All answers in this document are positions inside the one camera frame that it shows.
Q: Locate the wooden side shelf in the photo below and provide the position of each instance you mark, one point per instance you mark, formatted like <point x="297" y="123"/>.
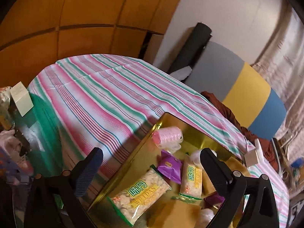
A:
<point x="292" y="177"/>

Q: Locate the dark red cloth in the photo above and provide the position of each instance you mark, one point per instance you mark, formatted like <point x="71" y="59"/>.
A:
<point x="266" y="146"/>

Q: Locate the purple snack packet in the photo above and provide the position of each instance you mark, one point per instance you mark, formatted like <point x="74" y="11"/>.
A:
<point x="215" y="200"/>
<point x="170" y="167"/>

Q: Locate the white foam block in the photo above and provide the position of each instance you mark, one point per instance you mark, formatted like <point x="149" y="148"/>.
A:
<point x="259" y="150"/>

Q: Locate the Weidan cracker packet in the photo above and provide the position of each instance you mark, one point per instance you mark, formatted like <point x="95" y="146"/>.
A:
<point x="191" y="186"/>
<point x="132" y="202"/>

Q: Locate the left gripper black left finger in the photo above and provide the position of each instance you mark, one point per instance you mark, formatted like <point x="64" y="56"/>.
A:
<point x="85" y="170"/>

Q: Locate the blue item on shelf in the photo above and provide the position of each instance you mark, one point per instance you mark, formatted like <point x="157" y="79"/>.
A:
<point x="298" y="163"/>

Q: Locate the patterned beige curtain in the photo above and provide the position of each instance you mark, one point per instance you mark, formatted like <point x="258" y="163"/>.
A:
<point x="281" y="65"/>

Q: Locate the striped pink green tablecloth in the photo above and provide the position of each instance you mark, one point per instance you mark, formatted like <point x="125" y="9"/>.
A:
<point x="111" y="102"/>

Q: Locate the wooden wardrobe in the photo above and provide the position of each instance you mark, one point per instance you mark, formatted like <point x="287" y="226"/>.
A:
<point x="37" y="33"/>

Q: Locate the grey yellow blue chair back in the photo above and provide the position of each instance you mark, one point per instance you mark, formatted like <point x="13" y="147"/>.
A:
<point x="238" y="86"/>

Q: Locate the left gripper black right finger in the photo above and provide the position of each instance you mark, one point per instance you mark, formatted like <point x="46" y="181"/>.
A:
<point x="222" y="178"/>

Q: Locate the beige cardboard ointment box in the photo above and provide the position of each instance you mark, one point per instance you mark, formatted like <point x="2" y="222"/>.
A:
<point x="252" y="158"/>

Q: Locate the pale green paper box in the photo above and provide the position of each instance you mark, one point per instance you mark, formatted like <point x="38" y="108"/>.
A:
<point x="21" y="98"/>

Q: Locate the black rolled mat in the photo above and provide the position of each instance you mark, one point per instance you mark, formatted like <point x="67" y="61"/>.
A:
<point x="192" y="48"/>

